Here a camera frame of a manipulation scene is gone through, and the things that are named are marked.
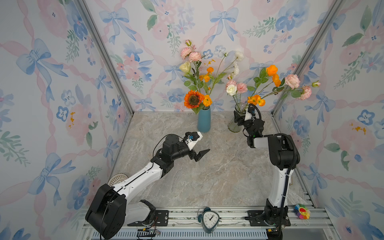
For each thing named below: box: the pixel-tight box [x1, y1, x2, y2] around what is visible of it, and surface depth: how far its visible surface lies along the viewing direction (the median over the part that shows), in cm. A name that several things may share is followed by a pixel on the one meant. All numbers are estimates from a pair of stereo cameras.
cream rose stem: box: [179, 61, 199, 92], surface depth 90 cm
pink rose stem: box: [225, 80, 248, 106], surface depth 92 cm
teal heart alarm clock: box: [197, 207, 222, 234], surface depth 72 cm
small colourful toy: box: [294, 203, 311, 220], surface depth 77 cm
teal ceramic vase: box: [197, 106, 212, 133], surface depth 105 cm
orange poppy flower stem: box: [199, 66, 215, 108], surface depth 85 cm
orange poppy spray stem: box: [247, 77, 285, 107], surface depth 76 cm
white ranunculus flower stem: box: [209, 50, 245, 94], surface depth 89 cm
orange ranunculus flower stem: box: [246, 64, 282, 106], surface depth 89 cm
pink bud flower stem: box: [258, 74, 321, 101], surface depth 75 cm
